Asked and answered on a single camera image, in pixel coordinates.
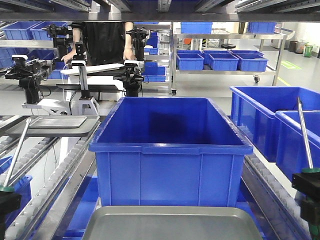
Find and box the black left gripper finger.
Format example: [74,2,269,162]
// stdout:
[0,191,22,240]

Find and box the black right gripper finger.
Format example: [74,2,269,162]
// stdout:
[291,172,320,240]

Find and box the green-handled screwdriver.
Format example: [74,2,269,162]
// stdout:
[0,118,32,193]
[297,96,320,173]

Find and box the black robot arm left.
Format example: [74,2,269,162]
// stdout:
[0,54,49,240]

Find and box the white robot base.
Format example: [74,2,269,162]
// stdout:
[22,60,125,116]

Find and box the grey tray on rollers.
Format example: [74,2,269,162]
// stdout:
[5,115,101,138]

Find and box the grey metal tray foreground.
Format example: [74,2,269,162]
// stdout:
[82,206,262,240]

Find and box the blue bin right front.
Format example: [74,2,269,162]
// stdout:
[275,110,320,180]

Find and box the blue bin right rear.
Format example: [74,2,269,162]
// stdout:
[230,86,320,163]

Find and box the large blue plastic bin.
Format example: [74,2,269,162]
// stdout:
[88,97,253,207]

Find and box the steel cart with bins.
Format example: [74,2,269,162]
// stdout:
[170,32,287,96]

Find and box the person in black shirt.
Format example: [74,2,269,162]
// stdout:
[70,21,136,66]

